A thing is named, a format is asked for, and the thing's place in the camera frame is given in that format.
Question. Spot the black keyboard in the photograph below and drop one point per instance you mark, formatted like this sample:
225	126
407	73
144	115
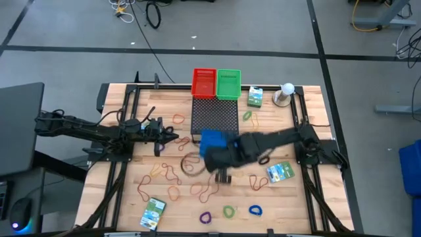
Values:
2	200

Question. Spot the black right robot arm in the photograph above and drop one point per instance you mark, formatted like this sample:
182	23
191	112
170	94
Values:
279	138

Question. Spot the blue plastic basket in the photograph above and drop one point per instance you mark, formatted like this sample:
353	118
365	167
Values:
212	141

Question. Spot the yellow rubber band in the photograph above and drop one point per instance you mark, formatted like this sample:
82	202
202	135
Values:
253	120
151	171

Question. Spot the white bulb lamp wooden base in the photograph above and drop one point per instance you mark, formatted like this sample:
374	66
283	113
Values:
283	95

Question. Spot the grey desk leg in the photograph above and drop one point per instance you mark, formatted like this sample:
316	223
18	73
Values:
388	22

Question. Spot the grey desk foot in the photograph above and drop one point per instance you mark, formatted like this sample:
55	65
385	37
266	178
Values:
394	109

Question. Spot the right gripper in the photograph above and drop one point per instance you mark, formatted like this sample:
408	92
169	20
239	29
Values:
237	154

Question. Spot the red plastic basket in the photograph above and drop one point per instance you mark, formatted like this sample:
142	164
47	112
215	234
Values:
204	84

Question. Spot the black bracket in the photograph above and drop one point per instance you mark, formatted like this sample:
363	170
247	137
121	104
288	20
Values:
157	80
137	78

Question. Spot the black perforated metal shelf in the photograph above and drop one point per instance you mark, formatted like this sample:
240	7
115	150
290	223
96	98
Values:
213	115

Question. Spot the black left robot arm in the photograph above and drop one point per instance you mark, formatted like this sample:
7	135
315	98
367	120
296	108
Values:
82	128

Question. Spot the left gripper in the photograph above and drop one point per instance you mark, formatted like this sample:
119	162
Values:
148	131

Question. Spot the blue storage bin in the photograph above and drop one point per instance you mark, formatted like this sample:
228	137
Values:
417	217
411	168

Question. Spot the green plastic basket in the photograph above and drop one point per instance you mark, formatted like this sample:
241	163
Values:
228	85

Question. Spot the black computer mouse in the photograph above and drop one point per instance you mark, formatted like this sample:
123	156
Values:
20	210

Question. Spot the orange rubber band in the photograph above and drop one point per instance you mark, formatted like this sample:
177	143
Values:
190	188
173	118
168	193

